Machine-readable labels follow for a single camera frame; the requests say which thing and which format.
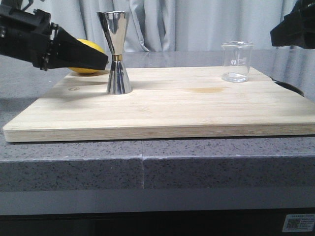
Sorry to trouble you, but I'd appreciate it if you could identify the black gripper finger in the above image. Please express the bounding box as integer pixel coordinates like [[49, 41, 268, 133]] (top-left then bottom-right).
[[46, 27, 108, 70], [270, 0, 315, 49]]

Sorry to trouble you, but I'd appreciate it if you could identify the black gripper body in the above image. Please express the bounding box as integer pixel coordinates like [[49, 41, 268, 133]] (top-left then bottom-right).
[[0, 4, 58, 70]]

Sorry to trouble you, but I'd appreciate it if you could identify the steel double jigger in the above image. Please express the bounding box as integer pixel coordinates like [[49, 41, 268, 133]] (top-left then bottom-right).
[[97, 11, 132, 95]]

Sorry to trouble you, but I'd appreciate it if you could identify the clear glass beaker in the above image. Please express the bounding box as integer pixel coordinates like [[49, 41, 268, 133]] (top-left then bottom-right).
[[221, 41, 253, 83]]

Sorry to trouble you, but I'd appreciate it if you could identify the yellow lemon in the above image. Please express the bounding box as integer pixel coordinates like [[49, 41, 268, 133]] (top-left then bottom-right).
[[69, 38, 105, 74]]

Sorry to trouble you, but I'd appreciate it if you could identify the grey curtain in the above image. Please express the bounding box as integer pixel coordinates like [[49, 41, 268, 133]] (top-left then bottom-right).
[[9, 0, 296, 52]]

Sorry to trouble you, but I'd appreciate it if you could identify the wooden cutting board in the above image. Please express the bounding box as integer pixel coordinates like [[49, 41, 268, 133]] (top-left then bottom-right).
[[3, 66, 315, 142]]

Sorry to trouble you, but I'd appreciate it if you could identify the white QR label sticker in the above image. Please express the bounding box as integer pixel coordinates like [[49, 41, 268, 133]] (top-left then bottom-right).
[[282, 214, 315, 233]]

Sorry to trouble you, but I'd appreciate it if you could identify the black cutting board handle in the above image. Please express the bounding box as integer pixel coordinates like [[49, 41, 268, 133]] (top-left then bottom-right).
[[270, 77, 304, 96]]

